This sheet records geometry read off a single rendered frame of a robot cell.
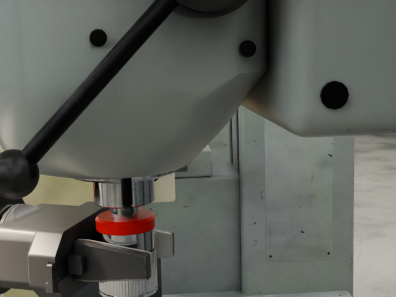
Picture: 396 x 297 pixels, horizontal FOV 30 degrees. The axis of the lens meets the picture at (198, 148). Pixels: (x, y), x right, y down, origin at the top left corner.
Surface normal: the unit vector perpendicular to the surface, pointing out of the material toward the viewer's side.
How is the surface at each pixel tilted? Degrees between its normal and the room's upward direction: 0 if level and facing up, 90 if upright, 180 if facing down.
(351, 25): 90
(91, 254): 90
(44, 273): 90
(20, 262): 90
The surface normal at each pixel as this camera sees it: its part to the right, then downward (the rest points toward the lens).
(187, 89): 0.15, 0.47
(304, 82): -0.32, 0.18
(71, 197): 0.14, 0.17
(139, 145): 0.14, 0.67
